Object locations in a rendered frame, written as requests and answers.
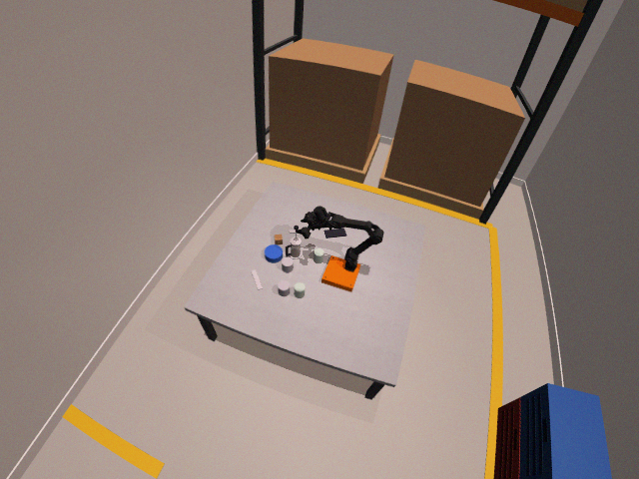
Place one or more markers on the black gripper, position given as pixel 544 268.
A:
pixel 306 230

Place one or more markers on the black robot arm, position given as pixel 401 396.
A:
pixel 339 222

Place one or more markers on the blue cylinder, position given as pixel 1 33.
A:
pixel 273 253

